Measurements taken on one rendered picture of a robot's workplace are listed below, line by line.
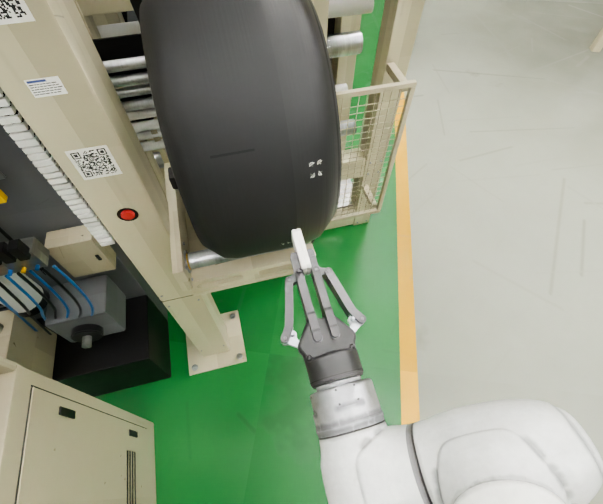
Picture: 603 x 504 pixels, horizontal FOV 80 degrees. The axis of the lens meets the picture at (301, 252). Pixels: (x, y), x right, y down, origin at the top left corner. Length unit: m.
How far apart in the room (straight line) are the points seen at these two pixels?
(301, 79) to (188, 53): 0.17
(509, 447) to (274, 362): 1.44
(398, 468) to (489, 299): 1.73
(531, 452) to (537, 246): 2.09
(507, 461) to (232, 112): 0.54
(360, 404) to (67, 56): 0.65
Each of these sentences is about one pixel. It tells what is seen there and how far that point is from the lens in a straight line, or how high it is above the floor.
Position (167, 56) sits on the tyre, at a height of 1.43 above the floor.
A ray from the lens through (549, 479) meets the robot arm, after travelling 0.44.
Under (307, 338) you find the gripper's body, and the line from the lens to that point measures 0.52.
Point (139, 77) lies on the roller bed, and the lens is 1.17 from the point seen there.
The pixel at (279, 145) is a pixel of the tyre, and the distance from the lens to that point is 0.60.
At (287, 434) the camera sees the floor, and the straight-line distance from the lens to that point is 1.73.
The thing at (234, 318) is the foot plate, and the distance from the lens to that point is 1.88.
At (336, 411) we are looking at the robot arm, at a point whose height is 1.24.
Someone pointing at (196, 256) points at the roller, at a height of 0.92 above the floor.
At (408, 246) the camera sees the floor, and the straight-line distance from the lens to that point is 2.16.
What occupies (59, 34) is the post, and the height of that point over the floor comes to 1.45.
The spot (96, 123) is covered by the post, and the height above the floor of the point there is 1.30.
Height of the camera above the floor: 1.72
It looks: 57 degrees down
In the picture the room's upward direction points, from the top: straight up
